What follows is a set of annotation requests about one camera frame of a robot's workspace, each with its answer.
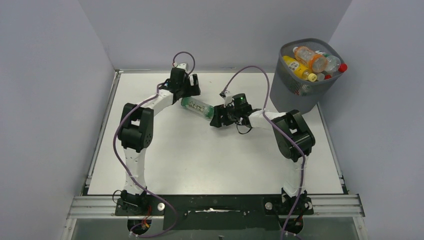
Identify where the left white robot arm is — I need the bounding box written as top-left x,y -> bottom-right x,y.
113,63 -> 201,209

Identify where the red label bottle red cap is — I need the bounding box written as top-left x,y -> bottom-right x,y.
324,63 -> 348,80

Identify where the green label tea bottle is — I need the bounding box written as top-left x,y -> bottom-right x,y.
180,97 -> 214,120

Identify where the grey mesh waste bin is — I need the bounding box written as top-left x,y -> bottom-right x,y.
269,38 -> 345,114

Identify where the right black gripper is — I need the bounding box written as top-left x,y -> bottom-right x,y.
211,102 -> 242,128

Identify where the yellow juice bottle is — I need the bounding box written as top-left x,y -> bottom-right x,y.
282,55 -> 318,82

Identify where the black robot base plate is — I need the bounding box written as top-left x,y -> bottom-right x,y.
112,190 -> 314,236

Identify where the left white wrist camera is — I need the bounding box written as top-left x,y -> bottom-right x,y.
174,62 -> 189,72

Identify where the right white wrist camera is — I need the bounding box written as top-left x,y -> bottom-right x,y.
219,90 -> 234,108

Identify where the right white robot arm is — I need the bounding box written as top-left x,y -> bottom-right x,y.
209,91 -> 316,214

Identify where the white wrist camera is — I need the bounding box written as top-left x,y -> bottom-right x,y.
174,62 -> 189,72
219,90 -> 234,108

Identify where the clear bottle green label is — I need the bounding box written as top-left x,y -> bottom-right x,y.
315,50 -> 342,74

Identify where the orange drink bottle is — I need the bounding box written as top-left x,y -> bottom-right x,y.
292,46 -> 328,73

